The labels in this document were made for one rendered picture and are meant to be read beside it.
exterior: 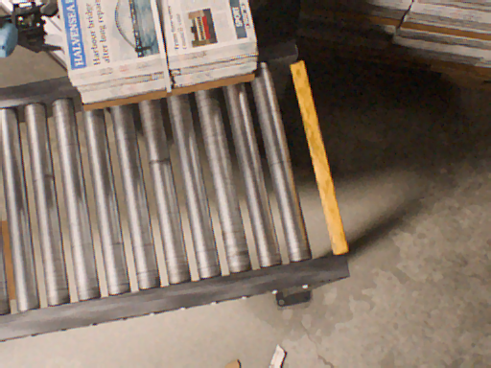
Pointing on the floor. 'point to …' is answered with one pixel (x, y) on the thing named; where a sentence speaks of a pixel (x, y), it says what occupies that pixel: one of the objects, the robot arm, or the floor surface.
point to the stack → (401, 38)
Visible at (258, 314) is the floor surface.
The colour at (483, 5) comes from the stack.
